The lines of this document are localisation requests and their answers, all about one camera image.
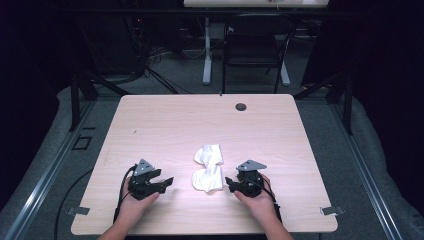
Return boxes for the grey metal table bracket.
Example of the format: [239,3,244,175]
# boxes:
[66,206,91,217]
[320,205,346,217]

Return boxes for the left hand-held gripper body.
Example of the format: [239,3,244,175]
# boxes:
[127,158,167,201]

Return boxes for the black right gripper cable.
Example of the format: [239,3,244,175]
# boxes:
[244,178,283,223]

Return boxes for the person's right hand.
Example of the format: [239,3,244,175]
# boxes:
[233,173,280,225]

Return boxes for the black floor cable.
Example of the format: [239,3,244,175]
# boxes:
[53,168,95,240]

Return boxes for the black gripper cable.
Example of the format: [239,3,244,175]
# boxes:
[244,178,283,223]
[113,163,139,224]

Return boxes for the black metal chair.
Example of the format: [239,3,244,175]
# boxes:
[221,13,298,95]

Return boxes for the person's left hand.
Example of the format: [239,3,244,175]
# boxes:
[114,178,161,224]

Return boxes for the white desk with legs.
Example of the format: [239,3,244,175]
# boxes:
[183,0,330,87]

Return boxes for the bundle of black cables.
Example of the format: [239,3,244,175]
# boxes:
[125,16,194,96]

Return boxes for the black metal stand frame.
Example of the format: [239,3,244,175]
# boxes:
[67,70,132,133]
[293,70,355,136]

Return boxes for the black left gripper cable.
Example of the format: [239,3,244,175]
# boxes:
[113,163,139,224]

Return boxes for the white sock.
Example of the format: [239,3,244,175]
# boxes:
[191,164,225,194]
[193,143,225,167]

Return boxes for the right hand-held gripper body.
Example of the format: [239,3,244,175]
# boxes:
[235,159,268,199]

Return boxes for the aluminium floor rail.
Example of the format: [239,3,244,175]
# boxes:
[2,99,97,240]
[329,102,405,240]

